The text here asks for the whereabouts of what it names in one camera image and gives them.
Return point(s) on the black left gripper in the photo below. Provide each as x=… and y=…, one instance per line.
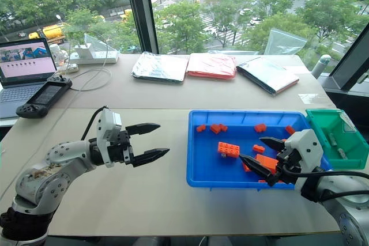
x=122, y=151

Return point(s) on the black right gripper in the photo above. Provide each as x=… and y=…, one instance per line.
x=286, y=162

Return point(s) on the large orange block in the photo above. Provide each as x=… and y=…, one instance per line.
x=268, y=162

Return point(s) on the small orange block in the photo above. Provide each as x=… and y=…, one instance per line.
x=262, y=181
x=201, y=128
x=247, y=168
x=215, y=128
x=258, y=148
x=289, y=129
x=260, y=127
x=223, y=127

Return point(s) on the small grey metal part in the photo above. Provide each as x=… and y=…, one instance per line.
x=333, y=139
x=223, y=156
x=342, y=153

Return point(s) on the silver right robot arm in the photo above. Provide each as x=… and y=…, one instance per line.
x=351, y=217

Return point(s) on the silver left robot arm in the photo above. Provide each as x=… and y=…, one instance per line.
x=57, y=156

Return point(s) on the green plastic bin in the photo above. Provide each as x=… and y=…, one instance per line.
x=320, y=130

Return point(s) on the blue plastic tray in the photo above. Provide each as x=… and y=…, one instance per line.
x=207, y=171

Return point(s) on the clear tape piece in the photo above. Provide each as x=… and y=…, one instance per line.
x=310, y=98

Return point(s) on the silver packet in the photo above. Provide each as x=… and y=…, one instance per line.
x=158, y=67

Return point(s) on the blue white packet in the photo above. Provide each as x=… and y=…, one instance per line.
x=265, y=73

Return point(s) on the white power strip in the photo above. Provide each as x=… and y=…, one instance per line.
x=98, y=57

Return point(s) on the red packet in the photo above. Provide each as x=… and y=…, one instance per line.
x=210, y=66

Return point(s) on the small white adapter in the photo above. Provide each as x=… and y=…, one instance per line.
x=72, y=68

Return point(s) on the white bottle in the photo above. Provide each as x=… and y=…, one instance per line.
x=320, y=66

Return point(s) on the white charger plug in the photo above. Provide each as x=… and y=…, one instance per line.
x=83, y=50

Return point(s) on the black handheld controller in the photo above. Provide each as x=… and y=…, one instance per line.
x=43, y=96

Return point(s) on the clear zip bag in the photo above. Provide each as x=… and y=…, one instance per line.
x=284, y=41

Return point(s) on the grey laptop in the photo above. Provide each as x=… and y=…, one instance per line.
x=26, y=70

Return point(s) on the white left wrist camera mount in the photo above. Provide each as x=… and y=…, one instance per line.
x=108, y=125

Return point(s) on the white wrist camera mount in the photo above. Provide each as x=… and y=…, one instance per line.
x=108, y=125
x=307, y=145

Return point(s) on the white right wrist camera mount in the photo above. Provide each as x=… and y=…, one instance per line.
x=307, y=145

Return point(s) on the black slanted window frame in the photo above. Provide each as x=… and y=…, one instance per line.
x=350, y=67

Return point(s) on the black window post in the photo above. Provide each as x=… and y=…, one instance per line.
x=141, y=12

